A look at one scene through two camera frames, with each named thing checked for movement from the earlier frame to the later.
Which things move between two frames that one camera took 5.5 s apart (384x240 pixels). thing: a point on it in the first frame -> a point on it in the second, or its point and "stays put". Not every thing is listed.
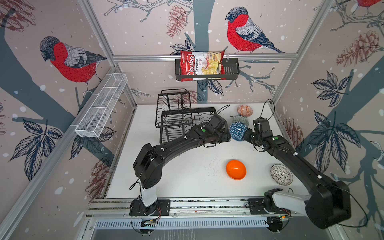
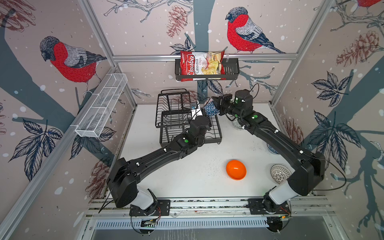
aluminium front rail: [180, 208] stays put
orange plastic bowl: [236, 170] stays put
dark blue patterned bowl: [237, 131] -> [210, 109]
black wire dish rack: [175, 116] stays put
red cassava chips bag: [201, 63] stays put
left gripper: [226, 135] -> [208, 123]
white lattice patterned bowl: [282, 174] stays put
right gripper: [247, 132] -> [222, 101]
